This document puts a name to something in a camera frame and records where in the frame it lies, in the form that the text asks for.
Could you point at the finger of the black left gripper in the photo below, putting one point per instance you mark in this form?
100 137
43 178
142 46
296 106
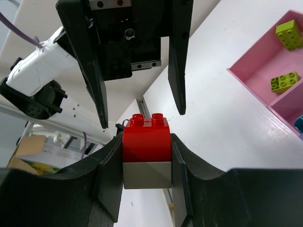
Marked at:
179 15
75 18

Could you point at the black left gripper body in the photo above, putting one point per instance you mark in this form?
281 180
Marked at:
129 35

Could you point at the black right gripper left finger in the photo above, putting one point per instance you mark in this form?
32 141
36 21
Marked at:
84 194

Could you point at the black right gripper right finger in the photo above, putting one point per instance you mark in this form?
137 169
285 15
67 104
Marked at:
205 196

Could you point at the green red cyan lego stack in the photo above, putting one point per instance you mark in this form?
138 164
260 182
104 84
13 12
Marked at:
136 173

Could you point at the yellow-green lego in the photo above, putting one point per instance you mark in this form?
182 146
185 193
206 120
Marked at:
290 35

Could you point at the cyan lego brick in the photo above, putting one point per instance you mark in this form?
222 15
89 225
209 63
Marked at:
298 124

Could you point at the long green lego brick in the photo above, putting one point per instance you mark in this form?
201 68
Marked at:
284 82

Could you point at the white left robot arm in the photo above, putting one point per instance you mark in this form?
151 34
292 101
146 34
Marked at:
31 85

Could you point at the cardboard box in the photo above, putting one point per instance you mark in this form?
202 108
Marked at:
36 156

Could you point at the large pink container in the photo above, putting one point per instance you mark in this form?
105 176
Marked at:
267 59

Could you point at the narrow pink container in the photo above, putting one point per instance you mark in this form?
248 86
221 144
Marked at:
288 107

